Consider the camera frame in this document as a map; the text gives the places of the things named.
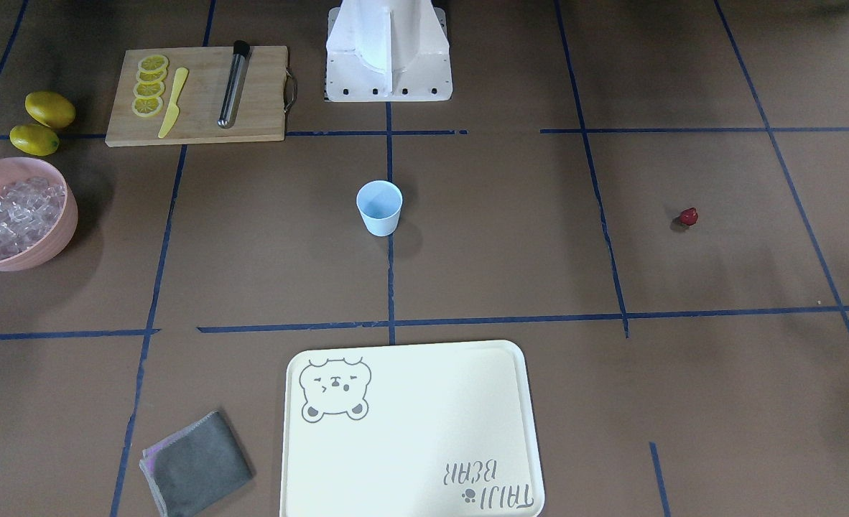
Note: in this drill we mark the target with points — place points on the clear ice cubes pile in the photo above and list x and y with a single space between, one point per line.
29 210

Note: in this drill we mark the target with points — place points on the light blue plastic cup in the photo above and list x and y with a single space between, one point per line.
380 204

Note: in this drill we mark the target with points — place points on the lower yellow lemon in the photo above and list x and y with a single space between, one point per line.
34 139

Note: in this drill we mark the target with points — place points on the yellow lemon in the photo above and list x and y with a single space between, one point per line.
34 139
50 109

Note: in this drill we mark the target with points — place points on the pink bowl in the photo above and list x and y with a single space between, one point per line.
22 168

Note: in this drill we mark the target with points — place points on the upper yellow lemon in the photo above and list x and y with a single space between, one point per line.
50 109

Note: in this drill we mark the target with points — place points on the lemon slice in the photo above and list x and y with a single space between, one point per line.
146 107
147 90
148 77
152 64

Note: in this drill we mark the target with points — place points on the yellow plastic knife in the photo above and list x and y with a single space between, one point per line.
172 110

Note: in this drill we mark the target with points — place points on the wooden cutting board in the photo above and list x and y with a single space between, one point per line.
260 113

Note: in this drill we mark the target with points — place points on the steel muddler black tip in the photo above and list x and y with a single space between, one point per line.
239 61

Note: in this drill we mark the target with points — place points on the folded grey cloth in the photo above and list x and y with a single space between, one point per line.
195 467

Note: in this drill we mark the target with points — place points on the cream bear tray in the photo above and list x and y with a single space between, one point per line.
442 429

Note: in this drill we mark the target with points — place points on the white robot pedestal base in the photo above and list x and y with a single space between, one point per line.
387 51

